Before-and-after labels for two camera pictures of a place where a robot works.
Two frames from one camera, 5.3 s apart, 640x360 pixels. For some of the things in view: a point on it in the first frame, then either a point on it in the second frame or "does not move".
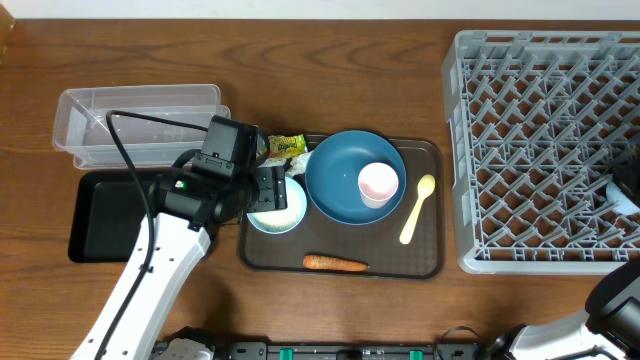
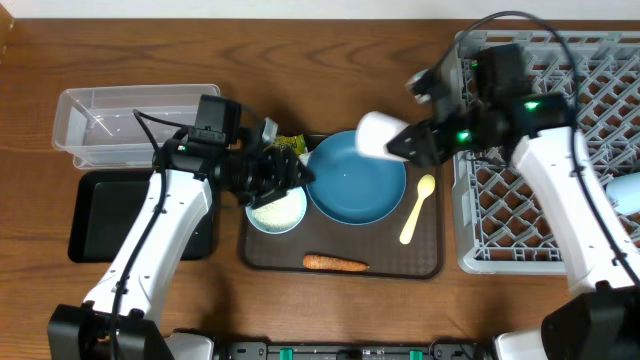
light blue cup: [623, 203] does not move
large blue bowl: [333, 171] does not move
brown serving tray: [407, 244] does not move
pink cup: [377, 184] → [374, 131]
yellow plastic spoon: [425, 187] does not move
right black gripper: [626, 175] → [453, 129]
